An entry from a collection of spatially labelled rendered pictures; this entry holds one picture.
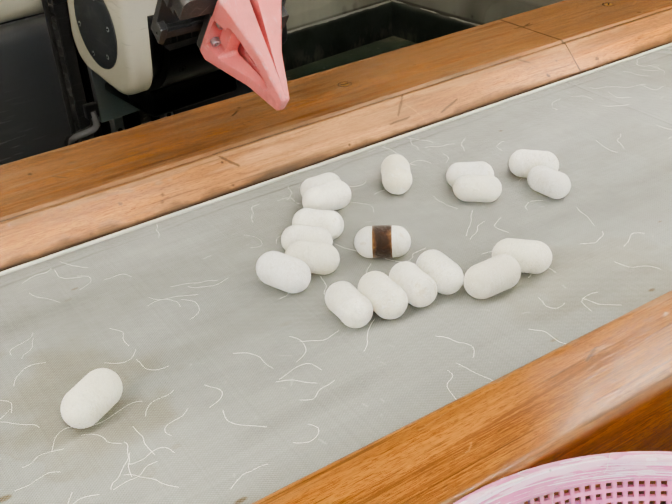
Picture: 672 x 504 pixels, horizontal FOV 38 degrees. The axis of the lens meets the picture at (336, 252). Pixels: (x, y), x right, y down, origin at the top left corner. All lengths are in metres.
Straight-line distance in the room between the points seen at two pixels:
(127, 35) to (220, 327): 0.62
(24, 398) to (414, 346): 0.21
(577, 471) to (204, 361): 0.22
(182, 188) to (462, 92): 0.26
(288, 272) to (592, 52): 0.44
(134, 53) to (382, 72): 0.39
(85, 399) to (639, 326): 0.28
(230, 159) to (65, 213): 0.13
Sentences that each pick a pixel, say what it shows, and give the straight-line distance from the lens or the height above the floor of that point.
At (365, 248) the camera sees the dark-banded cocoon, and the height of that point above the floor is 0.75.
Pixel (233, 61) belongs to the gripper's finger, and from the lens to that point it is 0.70.
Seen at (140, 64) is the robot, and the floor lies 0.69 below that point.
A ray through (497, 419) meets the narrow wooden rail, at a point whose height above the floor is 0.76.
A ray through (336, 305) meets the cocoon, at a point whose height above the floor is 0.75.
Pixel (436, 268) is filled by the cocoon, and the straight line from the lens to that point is 0.57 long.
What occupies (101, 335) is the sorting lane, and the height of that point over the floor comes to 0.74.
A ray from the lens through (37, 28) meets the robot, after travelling 1.41.
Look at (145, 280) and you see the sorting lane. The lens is 0.63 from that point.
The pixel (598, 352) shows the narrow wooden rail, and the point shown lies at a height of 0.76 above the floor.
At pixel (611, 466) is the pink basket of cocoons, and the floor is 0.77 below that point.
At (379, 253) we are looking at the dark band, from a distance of 0.61.
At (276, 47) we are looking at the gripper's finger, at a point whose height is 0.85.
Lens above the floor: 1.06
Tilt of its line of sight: 31 degrees down
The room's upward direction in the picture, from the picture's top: 4 degrees counter-clockwise
